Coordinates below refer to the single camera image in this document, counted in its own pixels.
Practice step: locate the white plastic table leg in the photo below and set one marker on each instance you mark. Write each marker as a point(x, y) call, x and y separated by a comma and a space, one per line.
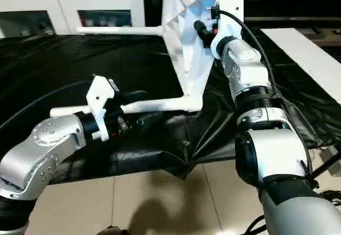
point(122, 30)
point(165, 105)

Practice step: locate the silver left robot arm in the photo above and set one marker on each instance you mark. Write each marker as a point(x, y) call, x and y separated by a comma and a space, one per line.
point(42, 150)

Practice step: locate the black horizontal bar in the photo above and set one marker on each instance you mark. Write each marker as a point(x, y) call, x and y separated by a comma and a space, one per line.
point(293, 18)

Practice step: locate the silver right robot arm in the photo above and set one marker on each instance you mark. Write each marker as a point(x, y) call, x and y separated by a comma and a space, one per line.
point(266, 150)

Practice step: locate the white plastic table top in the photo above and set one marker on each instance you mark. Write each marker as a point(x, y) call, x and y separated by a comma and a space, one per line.
point(186, 43)

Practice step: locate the white flat board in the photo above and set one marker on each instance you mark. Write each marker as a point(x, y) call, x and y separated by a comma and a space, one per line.
point(309, 59)

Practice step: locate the black stand with white label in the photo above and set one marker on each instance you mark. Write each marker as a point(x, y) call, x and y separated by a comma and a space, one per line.
point(327, 165)

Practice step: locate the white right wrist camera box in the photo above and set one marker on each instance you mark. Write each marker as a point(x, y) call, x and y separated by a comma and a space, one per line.
point(230, 8)

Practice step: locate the black work mat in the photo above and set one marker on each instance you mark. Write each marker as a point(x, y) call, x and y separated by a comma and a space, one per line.
point(53, 64)

